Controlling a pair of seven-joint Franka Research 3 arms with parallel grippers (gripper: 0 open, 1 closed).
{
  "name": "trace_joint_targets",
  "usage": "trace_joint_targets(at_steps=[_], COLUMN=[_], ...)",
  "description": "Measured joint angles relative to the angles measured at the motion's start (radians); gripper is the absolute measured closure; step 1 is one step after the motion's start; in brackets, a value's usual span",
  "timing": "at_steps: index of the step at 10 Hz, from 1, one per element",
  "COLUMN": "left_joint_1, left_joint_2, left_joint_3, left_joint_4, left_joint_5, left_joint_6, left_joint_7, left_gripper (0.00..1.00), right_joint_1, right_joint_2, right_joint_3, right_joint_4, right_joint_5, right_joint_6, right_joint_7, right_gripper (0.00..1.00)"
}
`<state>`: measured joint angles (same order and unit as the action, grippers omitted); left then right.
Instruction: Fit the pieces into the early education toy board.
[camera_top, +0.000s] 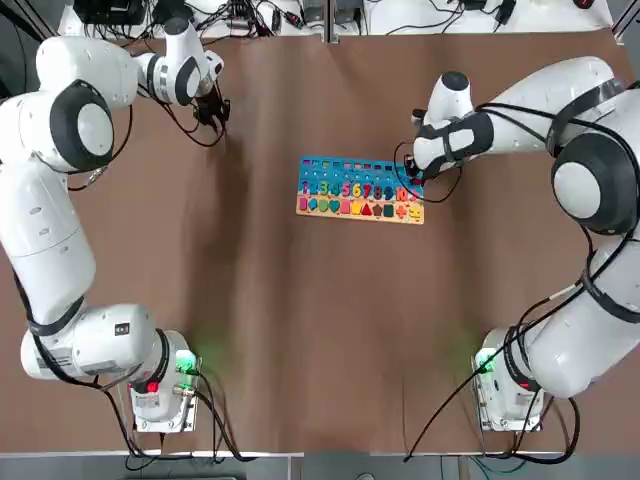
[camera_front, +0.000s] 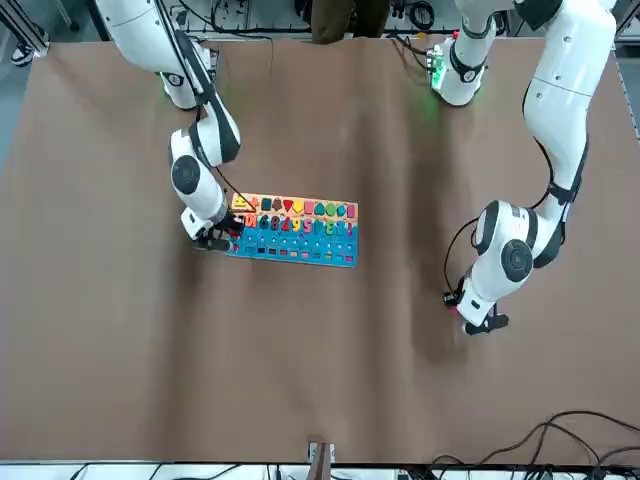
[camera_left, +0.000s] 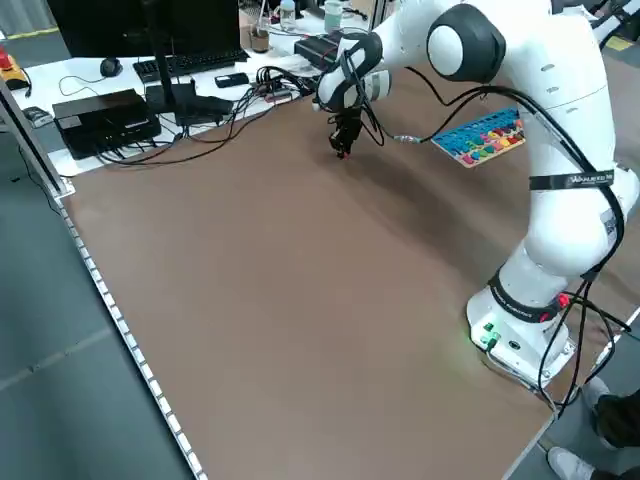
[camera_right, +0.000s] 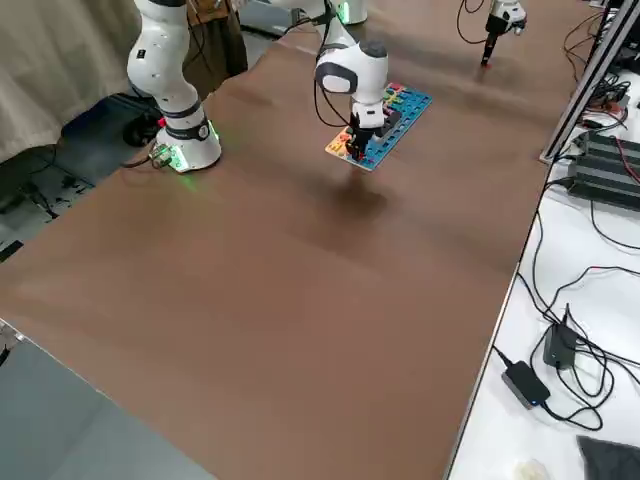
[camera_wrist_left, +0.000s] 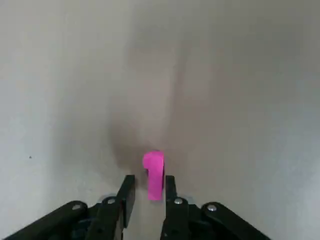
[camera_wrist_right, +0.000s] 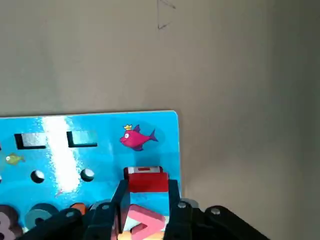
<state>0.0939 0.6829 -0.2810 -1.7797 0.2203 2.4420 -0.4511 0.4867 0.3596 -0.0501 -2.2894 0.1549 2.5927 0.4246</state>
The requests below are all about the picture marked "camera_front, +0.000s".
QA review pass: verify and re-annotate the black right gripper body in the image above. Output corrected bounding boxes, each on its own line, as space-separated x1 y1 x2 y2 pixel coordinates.
215 212 246 240

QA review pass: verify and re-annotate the colourful wooden toy board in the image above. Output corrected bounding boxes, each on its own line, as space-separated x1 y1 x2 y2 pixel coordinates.
225 192 360 270

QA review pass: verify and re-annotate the person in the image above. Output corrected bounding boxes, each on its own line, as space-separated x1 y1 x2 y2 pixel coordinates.
312 0 387 45

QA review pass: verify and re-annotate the person's foot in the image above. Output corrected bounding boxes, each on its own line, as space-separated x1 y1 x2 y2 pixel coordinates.
9 42 36 66

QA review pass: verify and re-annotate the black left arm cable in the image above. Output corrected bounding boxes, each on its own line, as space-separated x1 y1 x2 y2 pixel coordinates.
443 0 591 301

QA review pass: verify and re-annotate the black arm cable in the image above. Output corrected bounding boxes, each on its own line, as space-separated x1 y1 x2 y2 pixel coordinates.
149 0 259 216
443 0 591 301

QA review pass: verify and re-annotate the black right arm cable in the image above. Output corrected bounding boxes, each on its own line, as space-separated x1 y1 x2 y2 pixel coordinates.
149 0 259 216

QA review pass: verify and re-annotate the black desk cable bundle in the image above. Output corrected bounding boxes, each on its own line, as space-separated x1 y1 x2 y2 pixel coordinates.
429 410 640 480

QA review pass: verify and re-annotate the aluminium frame post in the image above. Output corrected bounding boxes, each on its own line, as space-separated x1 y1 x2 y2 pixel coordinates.
305 439 337 480
0 0 51 56

